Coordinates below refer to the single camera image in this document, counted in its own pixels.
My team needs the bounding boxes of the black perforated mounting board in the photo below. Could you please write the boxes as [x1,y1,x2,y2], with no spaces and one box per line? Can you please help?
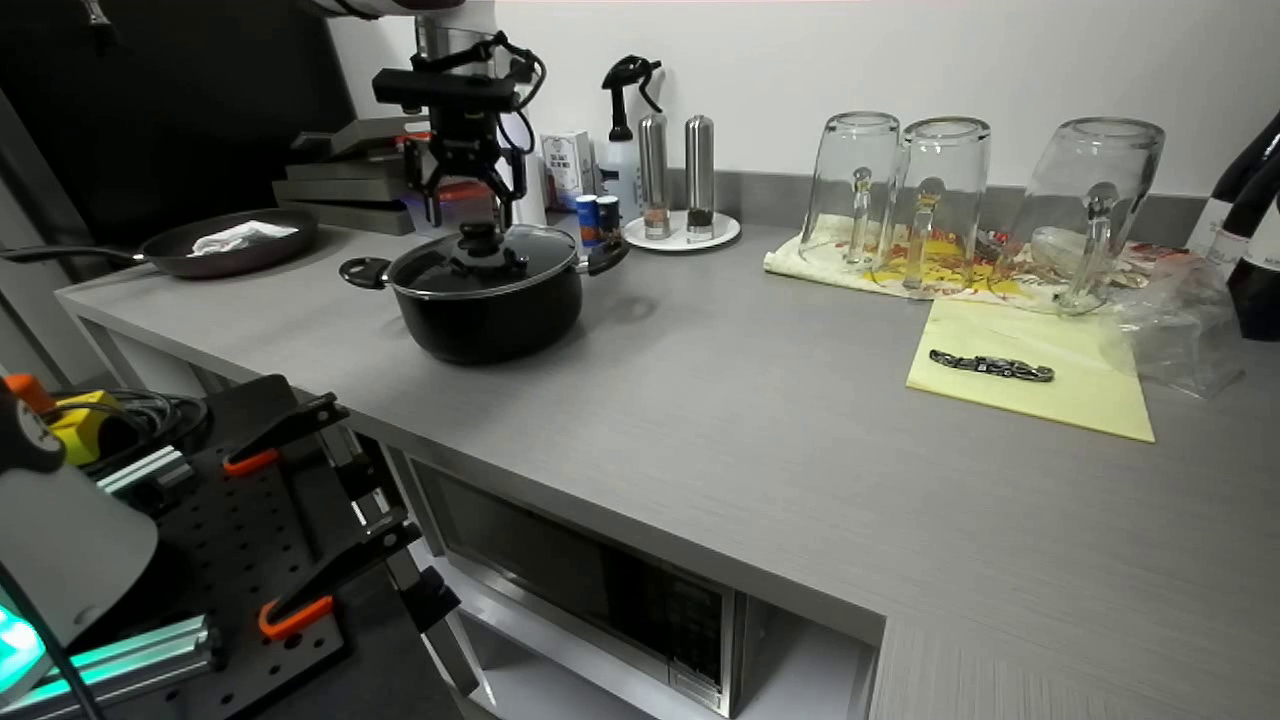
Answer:
[73,372,463,720]

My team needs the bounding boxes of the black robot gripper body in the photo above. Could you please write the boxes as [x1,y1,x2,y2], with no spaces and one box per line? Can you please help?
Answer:
[422,104,528,176]

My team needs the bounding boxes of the black pen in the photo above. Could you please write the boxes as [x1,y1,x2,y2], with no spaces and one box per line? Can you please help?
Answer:
[924,345,1062,389]

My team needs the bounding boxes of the blue can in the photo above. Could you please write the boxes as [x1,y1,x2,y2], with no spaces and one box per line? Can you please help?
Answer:
[591,191,627,244]

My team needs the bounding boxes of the spray bottle with black trigger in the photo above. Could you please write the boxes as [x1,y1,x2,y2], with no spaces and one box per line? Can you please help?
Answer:
[598,54,669,225]

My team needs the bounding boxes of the black clamp with orange trigger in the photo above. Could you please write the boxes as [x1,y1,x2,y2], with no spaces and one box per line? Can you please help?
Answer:
[216,386,357,484]
[251,507,427,647]

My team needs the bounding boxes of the steel salt grinder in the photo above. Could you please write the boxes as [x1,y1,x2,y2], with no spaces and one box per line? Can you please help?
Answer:
[634,107,677,244]
[679,111,721,235]

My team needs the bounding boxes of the built-in steel microwave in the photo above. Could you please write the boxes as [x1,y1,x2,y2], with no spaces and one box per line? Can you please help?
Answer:
[396,449,890,720]

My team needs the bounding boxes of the grey round mount cover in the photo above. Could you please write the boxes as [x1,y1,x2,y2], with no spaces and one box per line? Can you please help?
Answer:
[0,389,166,647]

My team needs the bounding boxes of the aluminium rail with teal light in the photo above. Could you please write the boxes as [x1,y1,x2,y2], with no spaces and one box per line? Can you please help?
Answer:
[0,586,229,713]

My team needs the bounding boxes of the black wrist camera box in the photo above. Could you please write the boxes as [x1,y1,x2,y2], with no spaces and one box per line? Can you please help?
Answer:
[368,64,528,120]

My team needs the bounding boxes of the black cooking pot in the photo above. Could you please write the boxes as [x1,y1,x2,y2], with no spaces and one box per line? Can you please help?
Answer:
[335,222,635,372]

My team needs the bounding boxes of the black frying pan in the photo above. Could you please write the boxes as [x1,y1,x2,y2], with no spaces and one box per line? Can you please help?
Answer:
[0,204,323,286]

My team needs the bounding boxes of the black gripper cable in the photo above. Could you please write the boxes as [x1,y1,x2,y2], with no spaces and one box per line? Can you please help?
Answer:
[450,30,552,160]

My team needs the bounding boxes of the white cardboard salt box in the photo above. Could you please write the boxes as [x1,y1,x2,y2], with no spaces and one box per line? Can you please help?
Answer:
[536,127,600,222]

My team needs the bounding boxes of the upturned clear drinking glass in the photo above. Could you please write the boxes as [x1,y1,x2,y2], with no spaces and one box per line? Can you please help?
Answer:
[1016,111,1167,320]
[795,107,910,273]
[891,111,998,292]

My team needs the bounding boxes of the stack of dark books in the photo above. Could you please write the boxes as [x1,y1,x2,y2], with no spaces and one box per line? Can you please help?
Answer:
[270,111,432,242]

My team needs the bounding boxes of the yellow tool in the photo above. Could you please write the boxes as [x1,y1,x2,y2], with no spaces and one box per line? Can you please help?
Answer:
[46,386,124,474]

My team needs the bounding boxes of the yellow patterned dish towel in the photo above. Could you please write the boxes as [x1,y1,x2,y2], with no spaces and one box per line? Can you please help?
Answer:
[759,207,1208,320]

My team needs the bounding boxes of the glass lid with black knob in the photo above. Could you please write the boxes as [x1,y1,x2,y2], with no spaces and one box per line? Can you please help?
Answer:
[384,216,589,305]

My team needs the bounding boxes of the round white plate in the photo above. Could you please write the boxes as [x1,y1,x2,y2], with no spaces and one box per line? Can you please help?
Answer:
[622,204,748,260]

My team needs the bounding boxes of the coiled black cables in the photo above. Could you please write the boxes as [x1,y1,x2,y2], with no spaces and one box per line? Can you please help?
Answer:
[88,389,221,474]

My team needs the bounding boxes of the yellow notepad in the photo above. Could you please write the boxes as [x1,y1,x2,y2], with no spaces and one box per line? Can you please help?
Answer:
[906,292,1161,449]

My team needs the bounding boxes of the clear plastic bag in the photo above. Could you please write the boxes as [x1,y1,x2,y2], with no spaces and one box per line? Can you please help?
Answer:
[1099,257,1268,407]

